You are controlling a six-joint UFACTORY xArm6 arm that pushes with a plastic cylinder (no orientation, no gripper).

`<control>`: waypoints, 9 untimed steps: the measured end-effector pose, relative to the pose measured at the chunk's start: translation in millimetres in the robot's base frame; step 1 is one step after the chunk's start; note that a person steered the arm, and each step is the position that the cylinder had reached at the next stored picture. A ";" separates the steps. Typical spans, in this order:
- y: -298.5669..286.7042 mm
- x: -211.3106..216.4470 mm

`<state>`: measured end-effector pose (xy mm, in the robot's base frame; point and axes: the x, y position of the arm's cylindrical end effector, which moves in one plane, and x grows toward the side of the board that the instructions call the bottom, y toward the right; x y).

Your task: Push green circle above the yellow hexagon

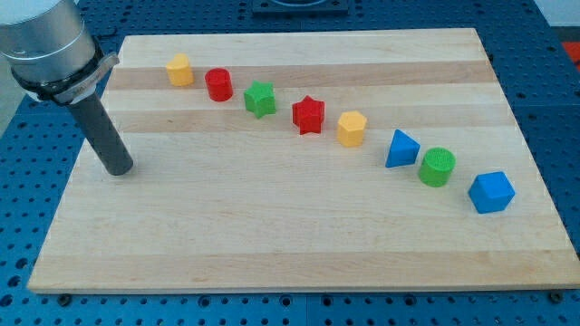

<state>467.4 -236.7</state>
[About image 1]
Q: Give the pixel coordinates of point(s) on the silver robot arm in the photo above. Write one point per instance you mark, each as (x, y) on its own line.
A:
(51, 51)

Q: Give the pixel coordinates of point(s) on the yellow hexagon block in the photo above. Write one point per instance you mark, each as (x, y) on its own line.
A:
(350, 128)

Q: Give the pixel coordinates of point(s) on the red star block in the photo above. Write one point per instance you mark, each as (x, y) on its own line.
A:
(308, 115)

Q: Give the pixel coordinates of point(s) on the green star block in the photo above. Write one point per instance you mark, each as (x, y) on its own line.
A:
(260, 99)

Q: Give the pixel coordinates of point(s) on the wooden board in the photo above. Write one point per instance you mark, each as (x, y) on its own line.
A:
(220, 201)

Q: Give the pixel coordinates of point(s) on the red cylinder block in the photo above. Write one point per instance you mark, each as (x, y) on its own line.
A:
(219, 85)

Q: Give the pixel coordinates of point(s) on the blue triangle block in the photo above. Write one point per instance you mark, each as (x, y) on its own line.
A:
(403, 150)

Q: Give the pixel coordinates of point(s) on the yellow heart block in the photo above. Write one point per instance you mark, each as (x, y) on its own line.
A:
(179, 70)

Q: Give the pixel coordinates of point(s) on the green cylinder block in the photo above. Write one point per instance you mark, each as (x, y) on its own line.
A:
(436, 167)

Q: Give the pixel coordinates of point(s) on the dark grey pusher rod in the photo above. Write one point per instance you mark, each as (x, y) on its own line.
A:
(101, 134)

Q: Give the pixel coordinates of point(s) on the blue cube block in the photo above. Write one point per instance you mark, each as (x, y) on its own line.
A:
(491, 192)

